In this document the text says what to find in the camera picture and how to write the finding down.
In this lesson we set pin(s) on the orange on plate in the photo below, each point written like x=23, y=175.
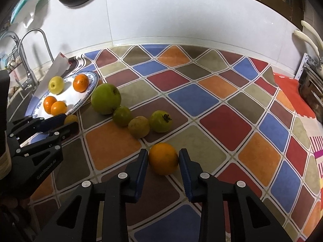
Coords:
x=81, y=83
x=48, y=102
x=59, y=107

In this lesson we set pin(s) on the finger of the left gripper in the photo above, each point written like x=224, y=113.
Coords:
x=24, y=128
x=37, y=152

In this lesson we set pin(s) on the brownish green citrus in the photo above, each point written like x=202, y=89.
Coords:
x=139, y=127

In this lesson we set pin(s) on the tissue pack on wall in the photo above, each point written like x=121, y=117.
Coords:
x=24, y=12

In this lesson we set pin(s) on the orange on plate front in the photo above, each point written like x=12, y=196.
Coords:
x=59, y=107

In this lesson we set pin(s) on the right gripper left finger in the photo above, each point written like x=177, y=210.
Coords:
x=125, y=187

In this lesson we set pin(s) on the yellow apple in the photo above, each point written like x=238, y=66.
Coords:
x=56, y=85

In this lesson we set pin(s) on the small yellow-brown citrus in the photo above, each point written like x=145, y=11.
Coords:
x=70, y=119

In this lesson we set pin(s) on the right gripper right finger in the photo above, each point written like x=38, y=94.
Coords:
x=202, y=187

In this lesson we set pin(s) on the green persimmon with calyx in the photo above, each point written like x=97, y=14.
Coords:
x=160, y=121

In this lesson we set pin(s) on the colourful diamond pattern mat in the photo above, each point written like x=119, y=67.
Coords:
x=236, y=117

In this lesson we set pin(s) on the large orange fruit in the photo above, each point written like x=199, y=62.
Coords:
x=163, y=159

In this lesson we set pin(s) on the small green citrus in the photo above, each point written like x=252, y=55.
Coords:
x=122, y=116

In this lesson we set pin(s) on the large green apple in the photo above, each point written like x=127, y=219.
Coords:
x=105, y=99

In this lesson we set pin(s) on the wire sink caddy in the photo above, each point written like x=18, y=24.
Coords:
x=13, y=61

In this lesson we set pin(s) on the blue white porcelain plate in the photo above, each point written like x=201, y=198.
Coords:
x=73, y=99

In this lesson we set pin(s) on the orange on plate left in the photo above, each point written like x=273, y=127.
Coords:
x=48, y=102

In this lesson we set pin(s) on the orange on plate top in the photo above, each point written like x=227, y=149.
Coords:
x=81, y=83

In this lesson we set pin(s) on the cream handled pot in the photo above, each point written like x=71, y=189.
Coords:
x=317, y=47

